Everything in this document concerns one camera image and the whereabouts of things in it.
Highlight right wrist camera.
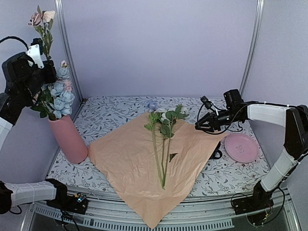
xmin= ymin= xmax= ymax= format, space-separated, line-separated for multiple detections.
xmin=200 ymin=96 xmax=218 ymax=115

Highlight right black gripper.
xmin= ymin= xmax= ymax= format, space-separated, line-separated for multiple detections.
xmin=195 ymin=109 xmax=241 ymax=132

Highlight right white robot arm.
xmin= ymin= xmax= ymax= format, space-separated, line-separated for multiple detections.
xmin=195 ymin=89 xmax=308 ymax=210

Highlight floral patterned table mat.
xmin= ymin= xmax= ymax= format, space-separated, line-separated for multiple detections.
xmin=47 ymin=96 xmax=269 ymax=197

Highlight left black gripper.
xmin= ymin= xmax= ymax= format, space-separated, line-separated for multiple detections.
xmin=21 ymin=59 xmax=57 ymax=101

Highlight mauve and cream rose stem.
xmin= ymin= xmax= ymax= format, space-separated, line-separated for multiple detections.
xmin=28 ymin=5 xmax=56 ymax=60

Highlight blue hydrangea flower bunch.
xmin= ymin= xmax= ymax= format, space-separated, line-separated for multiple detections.
xmin=30 ymin=67 xmax=75 ymax=120

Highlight small blue flower on mat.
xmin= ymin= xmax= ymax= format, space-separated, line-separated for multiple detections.
xmin=145 ymin=100 xmax=157 ymax=113

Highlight aluminium frame post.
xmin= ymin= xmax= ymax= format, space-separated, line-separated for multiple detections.
xmin=239 ymin=0 xmax=265 ymax=96
xmin=54 ymin=0 xmax=83 ymax=103

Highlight right aluminium frame post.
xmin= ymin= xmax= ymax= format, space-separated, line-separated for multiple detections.
xmin=239 ymin=0 xmax=265 ymax=96

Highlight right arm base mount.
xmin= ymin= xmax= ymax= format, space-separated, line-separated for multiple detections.
xmin=231 ymin=193 xmax=274 ymax=226

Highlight dark blue mug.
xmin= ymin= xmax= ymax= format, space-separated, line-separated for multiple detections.
xmin=210 ymin=142 xmax=222 ymax=159

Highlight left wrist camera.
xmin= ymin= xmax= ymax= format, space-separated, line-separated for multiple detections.
xmin=26 ymin=38 xmax=44 ymax=69

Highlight aluminium front rail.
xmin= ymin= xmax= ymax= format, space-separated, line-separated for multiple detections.
xmin=20 ymin=188 xmax=304 ymax=231

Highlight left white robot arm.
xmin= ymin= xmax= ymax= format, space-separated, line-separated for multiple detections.
xmin=0 ymin=38 xmax=72 ymax=214

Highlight left aluminium frame post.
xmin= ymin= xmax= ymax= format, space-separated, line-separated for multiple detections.
xmin=54 ymin=0 xmax=83 ymax=103

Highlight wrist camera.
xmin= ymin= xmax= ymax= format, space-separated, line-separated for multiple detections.
xmin=200 ymin=96 xmax=218 ymax=115
xmin=26 ymin=38 xmax=44 ymax=69

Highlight pink plate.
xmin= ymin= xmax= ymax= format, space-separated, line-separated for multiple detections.
xmin=224 ymin=133 xmax=259 ymax=163

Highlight white flower leafy stems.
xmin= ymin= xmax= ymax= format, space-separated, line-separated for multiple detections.
xmin=144 ymin=104 xmax=189 ymax=190

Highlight loose dark green leaf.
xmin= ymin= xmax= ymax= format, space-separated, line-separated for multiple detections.
xmin=169 ymin=153 xmax=178 ymax=162

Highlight pink cylindrical vase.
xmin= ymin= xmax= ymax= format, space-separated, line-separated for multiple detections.
xmin=48 ymin=115 xmax=88 ymax=164

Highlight green paper bouquet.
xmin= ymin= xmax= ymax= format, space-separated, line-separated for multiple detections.
xmin=89 ymin=113 xmax=224 ymax=229

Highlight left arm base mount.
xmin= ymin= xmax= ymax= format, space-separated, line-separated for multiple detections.
xmin=46 ymin=191 xmax=89 ymax=215

